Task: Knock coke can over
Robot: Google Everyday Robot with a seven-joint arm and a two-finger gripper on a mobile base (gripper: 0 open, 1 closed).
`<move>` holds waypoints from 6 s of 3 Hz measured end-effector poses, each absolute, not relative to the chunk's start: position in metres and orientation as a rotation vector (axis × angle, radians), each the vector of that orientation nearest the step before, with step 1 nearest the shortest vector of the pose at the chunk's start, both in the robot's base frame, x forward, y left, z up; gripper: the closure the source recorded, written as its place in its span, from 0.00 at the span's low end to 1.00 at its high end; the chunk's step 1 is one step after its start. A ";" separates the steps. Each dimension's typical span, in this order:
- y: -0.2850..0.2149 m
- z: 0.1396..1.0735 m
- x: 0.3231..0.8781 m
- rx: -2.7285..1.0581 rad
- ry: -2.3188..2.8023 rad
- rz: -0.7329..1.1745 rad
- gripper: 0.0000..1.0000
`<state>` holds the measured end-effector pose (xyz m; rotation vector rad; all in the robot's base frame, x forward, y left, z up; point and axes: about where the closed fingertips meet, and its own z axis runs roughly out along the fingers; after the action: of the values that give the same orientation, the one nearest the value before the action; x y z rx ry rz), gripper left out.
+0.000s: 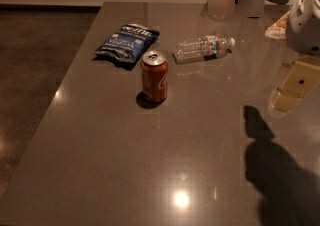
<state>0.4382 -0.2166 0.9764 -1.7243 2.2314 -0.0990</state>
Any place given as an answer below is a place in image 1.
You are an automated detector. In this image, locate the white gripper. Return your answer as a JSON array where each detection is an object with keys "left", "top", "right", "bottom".
[{"left": 269, "top": 0, "right": 320, "bottom": 113}]

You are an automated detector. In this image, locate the red coke can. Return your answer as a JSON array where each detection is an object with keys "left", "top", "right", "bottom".
[{"left": 141, "top": 50, "right": 169, "bottom": 103}]

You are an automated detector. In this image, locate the snack packet on table edge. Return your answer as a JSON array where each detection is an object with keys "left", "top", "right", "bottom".
[{"left": 265, "top": 13, "right": 289, "bottom": 39}]

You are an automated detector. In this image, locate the clear plastic water bottle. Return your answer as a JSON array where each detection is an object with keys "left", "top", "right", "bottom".
[{"left": 173, "top": 35, "right": 235, "bottom": 64}]

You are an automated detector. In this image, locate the blue chip bag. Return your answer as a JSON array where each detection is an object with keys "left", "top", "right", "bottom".
[{"left": 95, "top": 24, "right": 160, "bottom": 63}]

